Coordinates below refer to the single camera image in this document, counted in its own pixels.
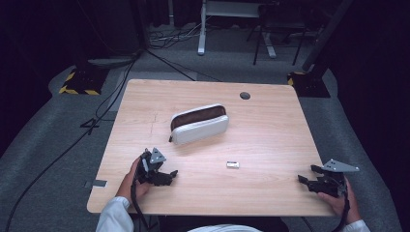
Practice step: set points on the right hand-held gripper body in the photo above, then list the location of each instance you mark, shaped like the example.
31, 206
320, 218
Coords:
333, 182

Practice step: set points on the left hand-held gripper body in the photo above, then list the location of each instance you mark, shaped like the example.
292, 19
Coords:
151, 166

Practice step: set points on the person's right hand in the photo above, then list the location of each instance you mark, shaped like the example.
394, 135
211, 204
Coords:
341, 206

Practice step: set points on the person's left hand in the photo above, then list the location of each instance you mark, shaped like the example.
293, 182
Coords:
127, 188

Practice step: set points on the grey floor tape strip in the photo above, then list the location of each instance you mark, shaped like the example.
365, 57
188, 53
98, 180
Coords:
96, 183

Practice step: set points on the white pencil case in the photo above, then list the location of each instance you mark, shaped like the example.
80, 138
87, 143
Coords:
201, 127

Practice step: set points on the small white eraser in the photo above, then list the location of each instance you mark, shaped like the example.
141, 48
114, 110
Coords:
232, 164

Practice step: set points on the black floor tape cross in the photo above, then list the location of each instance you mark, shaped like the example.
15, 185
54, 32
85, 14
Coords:
90, 125

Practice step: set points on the person's white clothed torso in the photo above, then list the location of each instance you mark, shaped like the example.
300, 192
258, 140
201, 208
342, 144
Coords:
225, 228

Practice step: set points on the black yellow striped stand base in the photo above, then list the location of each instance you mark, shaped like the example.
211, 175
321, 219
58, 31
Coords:
82, 82
309, 85

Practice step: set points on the grey slanted stand pole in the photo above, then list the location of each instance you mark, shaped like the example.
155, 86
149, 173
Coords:
325, 32

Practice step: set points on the black metal stand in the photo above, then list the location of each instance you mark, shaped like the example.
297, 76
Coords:
277, 22

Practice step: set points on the white desk frame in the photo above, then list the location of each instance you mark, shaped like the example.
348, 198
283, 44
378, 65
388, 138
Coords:
202, 29

